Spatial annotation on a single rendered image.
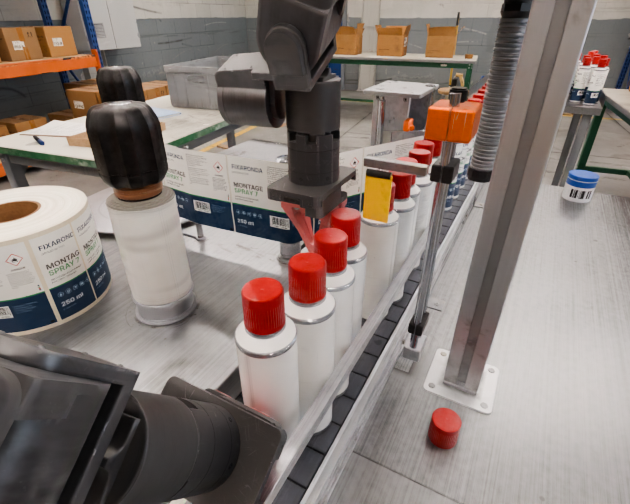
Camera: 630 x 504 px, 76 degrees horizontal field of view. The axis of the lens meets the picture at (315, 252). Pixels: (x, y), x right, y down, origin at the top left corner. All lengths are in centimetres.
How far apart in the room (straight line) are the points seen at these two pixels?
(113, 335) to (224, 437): 38
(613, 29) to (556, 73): 772
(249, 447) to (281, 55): 30
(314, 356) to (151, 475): 19
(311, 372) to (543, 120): 31
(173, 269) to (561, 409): 54
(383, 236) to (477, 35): 750
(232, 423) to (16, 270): 42
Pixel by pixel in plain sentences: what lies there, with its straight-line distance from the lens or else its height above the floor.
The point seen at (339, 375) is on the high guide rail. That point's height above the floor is 96.
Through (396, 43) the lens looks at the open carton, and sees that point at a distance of 593.
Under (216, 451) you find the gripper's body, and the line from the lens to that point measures 28.
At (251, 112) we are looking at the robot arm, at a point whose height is 118.
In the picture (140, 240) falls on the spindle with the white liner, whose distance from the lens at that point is 55.
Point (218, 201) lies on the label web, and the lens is 75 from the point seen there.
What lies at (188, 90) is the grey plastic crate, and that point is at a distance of 250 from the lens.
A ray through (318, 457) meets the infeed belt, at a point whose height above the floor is 88.
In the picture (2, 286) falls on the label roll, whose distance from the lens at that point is 66.
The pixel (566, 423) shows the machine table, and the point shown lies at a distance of 62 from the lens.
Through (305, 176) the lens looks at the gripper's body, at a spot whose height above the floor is 112.
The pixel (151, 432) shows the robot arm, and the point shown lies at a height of 110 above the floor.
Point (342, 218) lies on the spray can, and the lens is 42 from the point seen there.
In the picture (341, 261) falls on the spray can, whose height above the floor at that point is 106.
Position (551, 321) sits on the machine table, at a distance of 78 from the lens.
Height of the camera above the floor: 127
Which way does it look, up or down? 31 degrees down
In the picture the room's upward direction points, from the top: straight up
